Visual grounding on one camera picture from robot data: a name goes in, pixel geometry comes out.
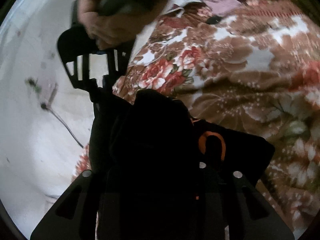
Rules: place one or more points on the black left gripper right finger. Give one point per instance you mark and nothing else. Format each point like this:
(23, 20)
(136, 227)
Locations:
(230, 207)

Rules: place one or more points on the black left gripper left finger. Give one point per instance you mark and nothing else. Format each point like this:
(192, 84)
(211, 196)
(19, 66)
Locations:
(74, 214)

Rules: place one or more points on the black orange graffiti hoodie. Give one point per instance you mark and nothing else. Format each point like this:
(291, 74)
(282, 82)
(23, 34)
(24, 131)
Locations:
(146, 157)

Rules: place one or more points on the person's right hand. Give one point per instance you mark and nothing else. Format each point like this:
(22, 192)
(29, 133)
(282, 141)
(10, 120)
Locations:
(110, 31)

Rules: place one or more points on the floral brown bed blanket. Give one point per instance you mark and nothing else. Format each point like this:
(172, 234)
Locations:
(255, 71)

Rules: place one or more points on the white wall power socket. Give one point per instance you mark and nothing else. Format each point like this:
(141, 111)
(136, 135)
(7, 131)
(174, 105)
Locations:
(52, 95)

